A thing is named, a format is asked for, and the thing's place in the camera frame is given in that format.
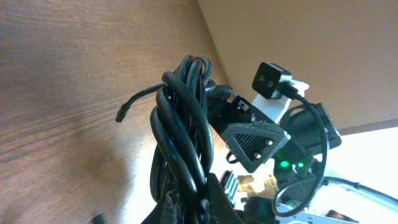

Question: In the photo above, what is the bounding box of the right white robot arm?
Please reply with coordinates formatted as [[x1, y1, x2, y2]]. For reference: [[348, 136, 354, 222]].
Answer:
[[208, 93, 397, 223]]

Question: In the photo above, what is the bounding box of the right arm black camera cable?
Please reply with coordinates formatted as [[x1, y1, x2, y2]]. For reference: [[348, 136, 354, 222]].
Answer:
[[271, 80, 398, 218]]

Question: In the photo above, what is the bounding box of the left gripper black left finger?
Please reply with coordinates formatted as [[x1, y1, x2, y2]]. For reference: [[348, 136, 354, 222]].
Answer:
[[142, 190, 184, 224]]

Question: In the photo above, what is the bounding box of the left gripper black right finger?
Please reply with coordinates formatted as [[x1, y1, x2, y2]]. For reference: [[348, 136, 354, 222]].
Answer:
[[201, 173, 244, 224]]

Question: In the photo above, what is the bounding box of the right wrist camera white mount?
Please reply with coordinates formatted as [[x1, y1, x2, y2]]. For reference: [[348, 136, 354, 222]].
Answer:
[[252, 62, 310, 123]]

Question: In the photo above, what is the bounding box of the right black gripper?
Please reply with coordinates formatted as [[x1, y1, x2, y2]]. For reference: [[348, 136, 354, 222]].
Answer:
[[207, 95, 290, 173]]

